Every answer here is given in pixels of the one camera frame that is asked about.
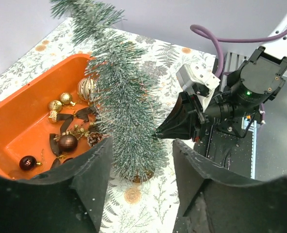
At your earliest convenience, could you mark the small frosted christmas tree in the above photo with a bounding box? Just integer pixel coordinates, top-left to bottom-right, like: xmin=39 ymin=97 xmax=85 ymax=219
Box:
xmin=51 ymin=0 xmax=167 ymax=182

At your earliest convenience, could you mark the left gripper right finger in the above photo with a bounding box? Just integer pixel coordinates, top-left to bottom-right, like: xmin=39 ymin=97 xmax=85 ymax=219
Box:
xmin=173 ymin=139 xmax=287 ymax=233

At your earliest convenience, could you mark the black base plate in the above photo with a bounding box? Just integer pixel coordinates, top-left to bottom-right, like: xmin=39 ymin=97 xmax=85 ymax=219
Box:
xmin=193 ymin=116 xmax=253 ymax=178

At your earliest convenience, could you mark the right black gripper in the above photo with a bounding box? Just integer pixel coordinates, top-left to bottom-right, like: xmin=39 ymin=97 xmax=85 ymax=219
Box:
xmin=154 ymin=46 xmax=287 ymax=142

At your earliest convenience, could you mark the large gold striped bauble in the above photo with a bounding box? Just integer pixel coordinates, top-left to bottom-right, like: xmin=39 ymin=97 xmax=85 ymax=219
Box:
xmin=77 ymin=78 xmax=96 ymax=102

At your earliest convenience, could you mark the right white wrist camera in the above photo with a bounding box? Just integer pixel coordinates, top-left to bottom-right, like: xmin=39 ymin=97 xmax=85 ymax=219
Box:
xmin=176 ymin=64 xmax=220 ymax=112

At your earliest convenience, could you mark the brown matte bauble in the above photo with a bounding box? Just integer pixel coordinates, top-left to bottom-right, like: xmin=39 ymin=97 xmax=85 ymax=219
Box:
xmin=58 ymin=132 xmax=78 ymax=152

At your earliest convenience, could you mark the white slotted cable duct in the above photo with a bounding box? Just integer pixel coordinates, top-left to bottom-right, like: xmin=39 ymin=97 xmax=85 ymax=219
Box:
xmin=251 ymin=120 xmax=257 ymax=179

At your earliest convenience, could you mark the dark glossy bauble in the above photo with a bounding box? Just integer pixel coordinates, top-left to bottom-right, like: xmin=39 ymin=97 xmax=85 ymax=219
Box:
xmin=19 ymin=155 xmax=42 ymax=171

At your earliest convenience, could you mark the small gold bauble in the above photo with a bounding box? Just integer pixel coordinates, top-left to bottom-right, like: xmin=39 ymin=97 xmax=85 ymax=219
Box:
xmin=59 ymin=92 xmax=76 ymax=106
xmin=48 ymin=100 xmax=63 ymax=113

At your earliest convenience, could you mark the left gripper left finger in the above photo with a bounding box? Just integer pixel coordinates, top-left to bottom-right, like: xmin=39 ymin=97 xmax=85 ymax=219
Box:
xmin=0 ymin=138 xmax=112 ymax=233

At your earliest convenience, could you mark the orange plastic tray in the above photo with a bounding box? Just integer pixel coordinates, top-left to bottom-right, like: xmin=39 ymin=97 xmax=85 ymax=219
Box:
xmin=0 ymin=53 xmax=103 ymax=181

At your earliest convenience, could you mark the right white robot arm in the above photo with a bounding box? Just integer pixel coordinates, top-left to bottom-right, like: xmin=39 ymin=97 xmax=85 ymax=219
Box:
xmin=155 ymin=14 xmax=287 ymax=141

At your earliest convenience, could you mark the brown ribbon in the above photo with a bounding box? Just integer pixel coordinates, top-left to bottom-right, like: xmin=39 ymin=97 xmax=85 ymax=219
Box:
xmin=49 ymin=106 xmax=98 ymax=169

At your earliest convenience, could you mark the frosted pine cone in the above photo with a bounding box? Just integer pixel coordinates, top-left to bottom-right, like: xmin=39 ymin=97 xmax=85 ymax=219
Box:
xmin=87 ymin=132 xmax=103 ymax=148

